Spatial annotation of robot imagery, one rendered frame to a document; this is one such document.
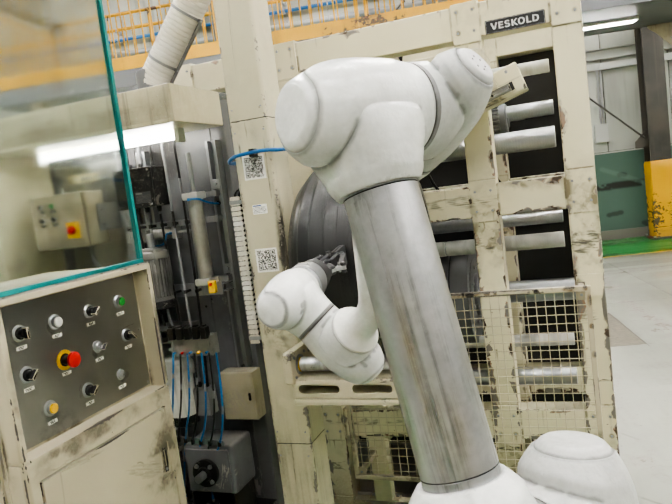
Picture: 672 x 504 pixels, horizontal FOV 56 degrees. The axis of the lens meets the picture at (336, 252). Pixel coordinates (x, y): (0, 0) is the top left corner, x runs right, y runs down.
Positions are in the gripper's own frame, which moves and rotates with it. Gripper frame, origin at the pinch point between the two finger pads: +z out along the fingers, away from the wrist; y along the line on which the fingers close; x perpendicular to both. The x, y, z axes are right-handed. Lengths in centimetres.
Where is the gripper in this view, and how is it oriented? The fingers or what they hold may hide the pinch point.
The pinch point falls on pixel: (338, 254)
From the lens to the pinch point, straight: 162.4
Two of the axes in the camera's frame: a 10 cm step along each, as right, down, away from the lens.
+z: 3.2, -2.7, 9.1
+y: -9.3, 0.8, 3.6
